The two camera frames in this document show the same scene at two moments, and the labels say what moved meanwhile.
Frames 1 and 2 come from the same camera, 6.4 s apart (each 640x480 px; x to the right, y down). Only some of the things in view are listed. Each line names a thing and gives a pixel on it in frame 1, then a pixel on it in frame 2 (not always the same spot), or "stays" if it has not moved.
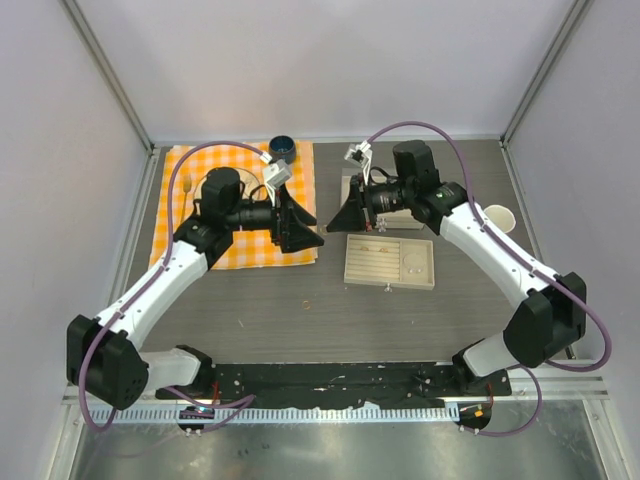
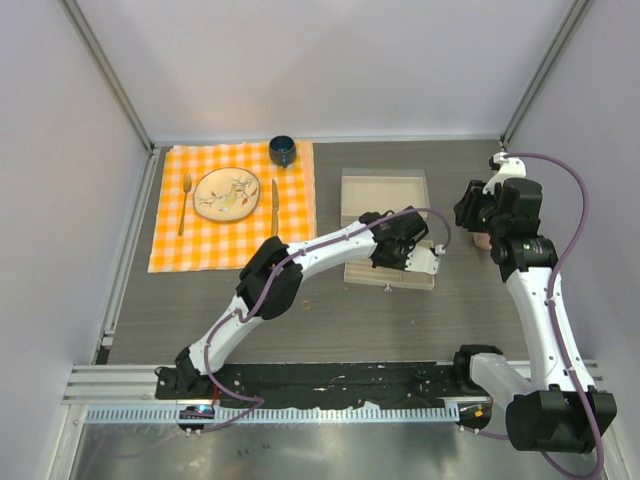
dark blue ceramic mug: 282,147 stays
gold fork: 187,185 stays
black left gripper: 278,220 → 392,254
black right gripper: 361,201 → 467,209
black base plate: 382,384 stays
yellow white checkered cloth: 250,246 stays
